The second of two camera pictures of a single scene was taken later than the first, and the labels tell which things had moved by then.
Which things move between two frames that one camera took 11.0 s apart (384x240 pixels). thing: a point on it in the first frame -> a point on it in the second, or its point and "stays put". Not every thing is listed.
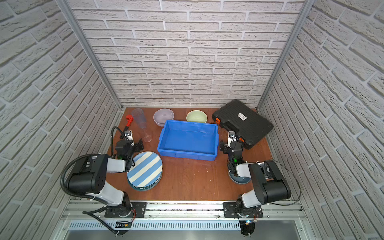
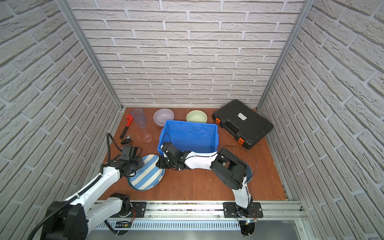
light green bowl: [196, 116] stays put
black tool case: [249, 124] stays put
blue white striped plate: [147, 174] stays put
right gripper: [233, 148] -> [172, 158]
